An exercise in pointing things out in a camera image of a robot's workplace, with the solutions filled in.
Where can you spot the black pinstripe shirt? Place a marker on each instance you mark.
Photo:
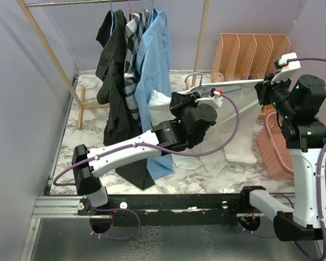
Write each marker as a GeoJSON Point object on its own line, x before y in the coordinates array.
{"type": "Point", "coordinates": [120, 125]}

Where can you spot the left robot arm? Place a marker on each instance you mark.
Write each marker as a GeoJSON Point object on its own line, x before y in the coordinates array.
{"type": "Point", "coordinates": [194, 115]}

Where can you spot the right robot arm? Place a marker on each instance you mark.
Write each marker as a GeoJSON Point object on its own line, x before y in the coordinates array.
{"type": "Point", "coordinates": [305, 137]}

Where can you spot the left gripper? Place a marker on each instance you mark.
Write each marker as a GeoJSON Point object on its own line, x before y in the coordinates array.
{"type": "Point", "coordinates": [178, 101]}

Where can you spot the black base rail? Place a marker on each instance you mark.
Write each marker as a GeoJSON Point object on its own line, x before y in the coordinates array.
{"type": "Point", "coordinates": [170, 209]}

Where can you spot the orange file organizer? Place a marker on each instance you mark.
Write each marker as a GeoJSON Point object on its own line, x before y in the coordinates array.
{"type": "Point", "coordinates": [247, 56]}

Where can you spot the pink laundry basket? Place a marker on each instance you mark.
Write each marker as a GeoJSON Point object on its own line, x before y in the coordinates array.
{"type": "Point", "coordinates": [272, 147]}

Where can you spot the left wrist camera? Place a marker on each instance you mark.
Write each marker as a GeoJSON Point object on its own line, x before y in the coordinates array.
{"type": "Point", "coordinates": [213, 98]}

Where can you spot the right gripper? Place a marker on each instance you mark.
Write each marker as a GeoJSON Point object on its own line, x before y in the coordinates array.
{"type": "Point", "coordinates": [265, 87]}

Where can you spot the white shirt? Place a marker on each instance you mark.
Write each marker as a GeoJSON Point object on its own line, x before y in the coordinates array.
{"type": "Point", "coordinates": [239, 150]}

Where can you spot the grey plaid shirt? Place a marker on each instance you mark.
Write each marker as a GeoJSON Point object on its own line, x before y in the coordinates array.
{"type": "Point", "coordinates": [134, 31]}

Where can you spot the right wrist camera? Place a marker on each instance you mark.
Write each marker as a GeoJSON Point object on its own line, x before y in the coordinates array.
{"type": "Point", "coordinates": [287, 67]}

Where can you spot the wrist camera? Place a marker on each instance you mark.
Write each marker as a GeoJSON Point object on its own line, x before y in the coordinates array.
{"type": "Point", "coordinates": [213, 98]}
{"type": "Point", "coordinates": [287, 67]}

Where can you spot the light blue shirt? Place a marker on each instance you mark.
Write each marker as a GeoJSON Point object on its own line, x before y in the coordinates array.
{"type": "Point", "coordinates": [153, 61]}

